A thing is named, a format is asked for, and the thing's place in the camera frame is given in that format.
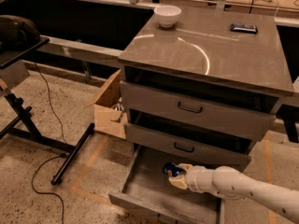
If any blue pepsi can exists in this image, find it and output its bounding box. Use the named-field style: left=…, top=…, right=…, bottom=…
left=163, top=162, right=185, bottom=177

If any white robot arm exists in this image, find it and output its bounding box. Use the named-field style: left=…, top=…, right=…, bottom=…
left=163, top=162, right=299, bottom=224

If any grey open bottom drawer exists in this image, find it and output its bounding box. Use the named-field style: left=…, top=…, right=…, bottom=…
left=109, top=147, right=224, bottom=224

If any grey middle drawer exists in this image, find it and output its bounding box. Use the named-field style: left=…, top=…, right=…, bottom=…
left=124, top=123, right=250, bottom=171

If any grey top drawer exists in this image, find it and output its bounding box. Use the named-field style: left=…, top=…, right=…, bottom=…
left=119, top=80, right=277, bottom=142

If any grey drawer cabinet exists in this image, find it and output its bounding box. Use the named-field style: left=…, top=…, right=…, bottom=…
left=119, top=7, right=293, bottom=156

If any cardboard box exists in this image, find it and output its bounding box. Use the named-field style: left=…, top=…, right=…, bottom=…
left=87, top=70, right=127, bottom=139

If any white bowl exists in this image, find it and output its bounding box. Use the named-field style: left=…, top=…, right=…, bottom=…
left=154, top=6, right=181, bottom=28

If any black metal stand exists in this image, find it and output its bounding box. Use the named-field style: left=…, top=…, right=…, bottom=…
left=0, top=37, right=94, bottom=185

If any dark bag on stand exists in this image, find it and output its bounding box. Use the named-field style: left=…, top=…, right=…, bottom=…
left=0, top=15, right=40, bottom=51

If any grey metal rail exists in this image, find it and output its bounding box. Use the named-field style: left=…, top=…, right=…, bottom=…
left=39, top=36, right=122, bottom=68

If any black floor cable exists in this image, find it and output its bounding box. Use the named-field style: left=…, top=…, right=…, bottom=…
left=31, top=63, right=68, bottom=224

